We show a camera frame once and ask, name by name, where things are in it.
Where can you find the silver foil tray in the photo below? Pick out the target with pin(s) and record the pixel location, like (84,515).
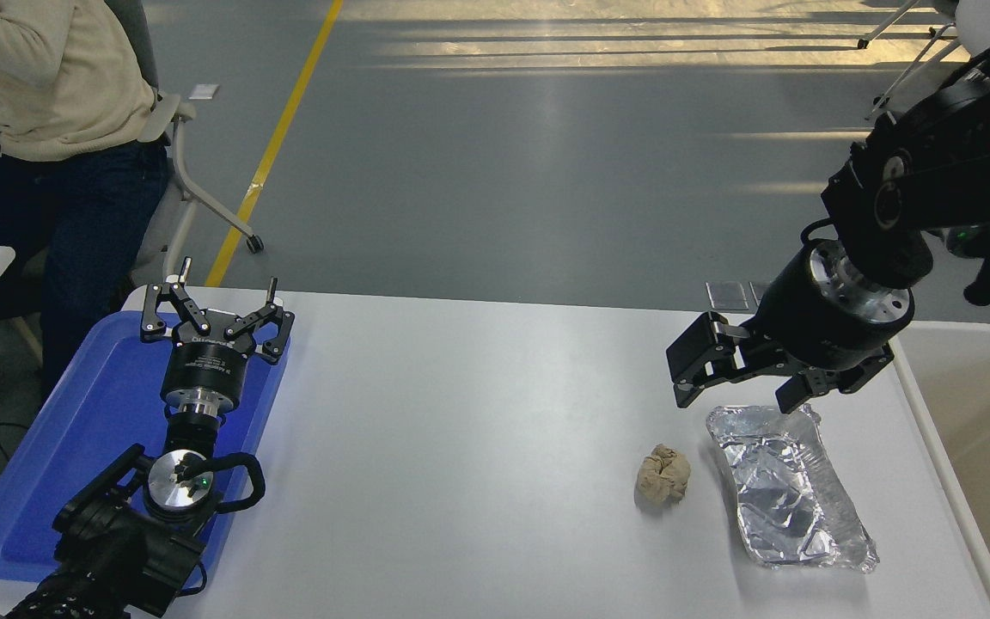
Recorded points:
(783,499)

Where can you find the metal floor plate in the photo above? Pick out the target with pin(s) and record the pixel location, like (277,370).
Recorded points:
(760,290)
(727,296)

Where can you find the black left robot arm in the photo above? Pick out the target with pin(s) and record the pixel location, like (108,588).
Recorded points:
(117,550)

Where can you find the crumpled tan paper ball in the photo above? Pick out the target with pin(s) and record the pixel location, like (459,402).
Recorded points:
(663,477)

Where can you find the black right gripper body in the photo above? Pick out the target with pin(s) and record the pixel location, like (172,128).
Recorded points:
(804,331)

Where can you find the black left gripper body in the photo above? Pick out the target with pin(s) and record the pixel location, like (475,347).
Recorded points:
(203,365)

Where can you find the grey office chair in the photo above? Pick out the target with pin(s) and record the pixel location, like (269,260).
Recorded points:
(173,116)

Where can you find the seated person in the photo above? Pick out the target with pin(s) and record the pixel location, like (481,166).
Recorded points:
(57,77)

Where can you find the white frame chair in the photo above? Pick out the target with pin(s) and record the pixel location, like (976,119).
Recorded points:
(912,77)

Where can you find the blue plastic tray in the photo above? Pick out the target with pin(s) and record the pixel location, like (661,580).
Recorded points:
(57,447)

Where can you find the rolling chair base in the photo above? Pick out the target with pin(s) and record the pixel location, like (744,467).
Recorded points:
(890,21)

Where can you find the large pale bin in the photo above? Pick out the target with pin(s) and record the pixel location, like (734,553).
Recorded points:
(985,413)

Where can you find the white floor label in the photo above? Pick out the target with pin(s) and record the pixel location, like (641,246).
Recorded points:
(204,91)

